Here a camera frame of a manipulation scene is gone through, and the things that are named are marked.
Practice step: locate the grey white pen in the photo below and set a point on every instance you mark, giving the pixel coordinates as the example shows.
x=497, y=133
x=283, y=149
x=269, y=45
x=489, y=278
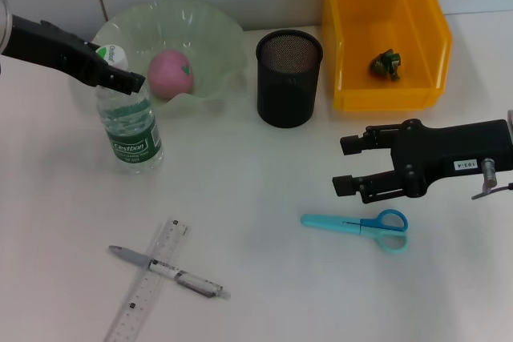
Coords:
x=160, y=268

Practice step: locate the green glass fruit plate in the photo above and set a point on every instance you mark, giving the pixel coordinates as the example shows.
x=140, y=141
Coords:
x=216, y=37

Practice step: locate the yellow plastic bin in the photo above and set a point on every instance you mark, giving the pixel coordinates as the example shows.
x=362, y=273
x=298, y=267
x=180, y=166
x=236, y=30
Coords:
x=380, y=95

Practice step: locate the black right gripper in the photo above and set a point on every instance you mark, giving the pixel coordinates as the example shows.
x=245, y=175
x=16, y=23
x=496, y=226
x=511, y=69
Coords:
x=441, y=158

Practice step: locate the blue scissors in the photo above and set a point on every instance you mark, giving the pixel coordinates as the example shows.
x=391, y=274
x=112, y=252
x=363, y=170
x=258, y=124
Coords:
x=328, y=222

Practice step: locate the black mesh pen holder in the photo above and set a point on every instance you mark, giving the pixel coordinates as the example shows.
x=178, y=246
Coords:
x=286, y=93

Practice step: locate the clear water bottle green label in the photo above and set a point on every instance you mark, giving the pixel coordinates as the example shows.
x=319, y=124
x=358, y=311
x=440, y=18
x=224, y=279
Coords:
x=132, y=146

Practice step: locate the pink peach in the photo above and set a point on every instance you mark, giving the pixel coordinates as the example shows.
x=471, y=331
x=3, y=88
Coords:
x=168, y=73

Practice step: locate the green plastic wrapper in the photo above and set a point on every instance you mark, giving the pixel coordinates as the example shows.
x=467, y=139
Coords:
x=384, y=63

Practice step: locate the clear plastic ruler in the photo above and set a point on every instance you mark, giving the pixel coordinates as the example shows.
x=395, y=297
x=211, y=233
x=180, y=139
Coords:
x=140, y=298

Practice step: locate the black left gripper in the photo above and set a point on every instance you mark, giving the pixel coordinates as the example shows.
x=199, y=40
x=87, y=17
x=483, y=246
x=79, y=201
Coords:
x=52, y=51

